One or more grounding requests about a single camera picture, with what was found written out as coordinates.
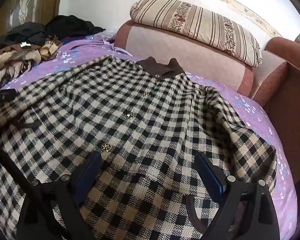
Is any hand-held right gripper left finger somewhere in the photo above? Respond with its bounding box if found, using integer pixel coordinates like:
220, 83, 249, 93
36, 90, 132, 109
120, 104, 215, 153
16, 151, 103, 240

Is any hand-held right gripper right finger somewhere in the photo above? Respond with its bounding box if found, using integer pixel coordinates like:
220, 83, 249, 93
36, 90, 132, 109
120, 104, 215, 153
195, 151, 282, 240

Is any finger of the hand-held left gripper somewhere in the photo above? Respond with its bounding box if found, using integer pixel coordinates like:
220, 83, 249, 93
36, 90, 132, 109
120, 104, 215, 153
0, 88, 17, 108

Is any beige brown clothes pile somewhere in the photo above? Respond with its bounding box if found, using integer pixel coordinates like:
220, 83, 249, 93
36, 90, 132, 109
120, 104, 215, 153
0, 37, 63, 87

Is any wooden wardrobe with glass panel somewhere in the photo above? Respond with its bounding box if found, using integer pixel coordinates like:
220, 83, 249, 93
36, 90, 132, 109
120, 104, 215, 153
0, 0, 65, 43

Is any lilac garment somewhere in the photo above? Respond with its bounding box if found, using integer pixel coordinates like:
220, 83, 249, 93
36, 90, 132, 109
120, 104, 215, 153
72, 31, 133, 56

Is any pink padded headboard cushion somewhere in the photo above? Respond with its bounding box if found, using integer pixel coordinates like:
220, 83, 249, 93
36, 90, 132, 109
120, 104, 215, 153
250, 37, 300, 205
114, 20, 254, 98

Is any black garment with white label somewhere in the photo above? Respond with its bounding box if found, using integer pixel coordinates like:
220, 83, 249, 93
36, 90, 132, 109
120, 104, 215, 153
0, 22, 47, 53

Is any black beige checkered coat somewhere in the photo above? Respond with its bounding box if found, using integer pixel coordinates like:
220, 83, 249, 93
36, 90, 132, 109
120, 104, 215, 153
0, 55, 278, 240

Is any purple floral bedsheet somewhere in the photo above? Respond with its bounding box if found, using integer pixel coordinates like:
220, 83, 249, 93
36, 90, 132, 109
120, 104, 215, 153
0, 31, 298, 240

